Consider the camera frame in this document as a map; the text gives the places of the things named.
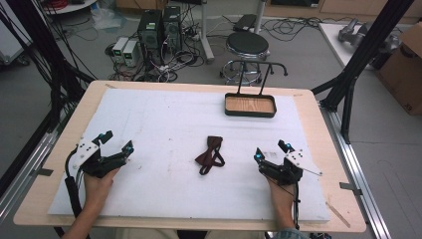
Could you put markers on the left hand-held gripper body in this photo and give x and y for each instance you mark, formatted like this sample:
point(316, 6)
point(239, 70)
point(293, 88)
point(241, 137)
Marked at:
point(87, 153)

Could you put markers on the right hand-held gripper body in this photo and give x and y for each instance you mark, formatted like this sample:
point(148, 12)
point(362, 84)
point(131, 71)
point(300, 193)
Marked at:
point(289, 167)

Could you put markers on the person's right hand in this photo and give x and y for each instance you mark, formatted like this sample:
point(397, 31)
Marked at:
point(280, 195)

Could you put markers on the person's left hand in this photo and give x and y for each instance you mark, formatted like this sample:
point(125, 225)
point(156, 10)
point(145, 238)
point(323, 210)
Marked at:
point(99, 187)

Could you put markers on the dark red bow tie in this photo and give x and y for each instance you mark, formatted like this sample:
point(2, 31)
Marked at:
point(209, 155)

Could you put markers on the black rack with wooden tray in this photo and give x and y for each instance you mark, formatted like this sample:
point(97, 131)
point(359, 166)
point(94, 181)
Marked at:
point(250, 105)

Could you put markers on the white foam mat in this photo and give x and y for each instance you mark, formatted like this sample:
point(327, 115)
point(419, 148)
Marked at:
point(172, 186)

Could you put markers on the person's plaid sleeve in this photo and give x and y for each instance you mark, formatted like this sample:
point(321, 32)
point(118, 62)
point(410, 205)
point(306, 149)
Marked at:
point(291, 234)

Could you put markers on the white power supply box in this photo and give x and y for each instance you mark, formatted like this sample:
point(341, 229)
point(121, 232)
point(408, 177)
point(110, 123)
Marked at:
point(119, 48)
point(131, 53)

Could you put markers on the black round stool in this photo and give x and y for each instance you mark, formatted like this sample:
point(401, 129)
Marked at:
point(247, 46)

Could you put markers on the black computer tower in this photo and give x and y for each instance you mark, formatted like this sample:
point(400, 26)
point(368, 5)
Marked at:
point(150, 33)
point(172, 26)

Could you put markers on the white side table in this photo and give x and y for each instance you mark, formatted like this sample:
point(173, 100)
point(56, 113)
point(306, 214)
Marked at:
point(333, 40)

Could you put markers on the clear plastic bag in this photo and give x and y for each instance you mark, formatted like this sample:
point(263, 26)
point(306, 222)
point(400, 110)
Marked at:
point(106, 18)

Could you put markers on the black flat box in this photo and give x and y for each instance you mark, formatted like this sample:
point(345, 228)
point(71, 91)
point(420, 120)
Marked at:
point(245, 22)

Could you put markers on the grey device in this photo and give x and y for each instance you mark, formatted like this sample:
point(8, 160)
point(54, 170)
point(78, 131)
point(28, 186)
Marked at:
point(352, 31)

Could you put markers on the grey desk leg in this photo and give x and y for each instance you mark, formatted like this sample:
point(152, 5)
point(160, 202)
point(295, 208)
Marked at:
point(205, 33)

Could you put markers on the round white table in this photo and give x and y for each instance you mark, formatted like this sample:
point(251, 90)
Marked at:
point(71, 6)

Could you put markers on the brown cardboard box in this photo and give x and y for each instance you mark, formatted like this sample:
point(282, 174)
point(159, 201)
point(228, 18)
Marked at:
point(403, 73)

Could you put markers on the aluminium rail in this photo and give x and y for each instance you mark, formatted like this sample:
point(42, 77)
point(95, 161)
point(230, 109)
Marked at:
point(23, 179)
point(361, 179)

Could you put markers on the black metal frame stand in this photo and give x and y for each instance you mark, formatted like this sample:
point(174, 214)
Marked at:
point(40, 43)
point(361, 56)

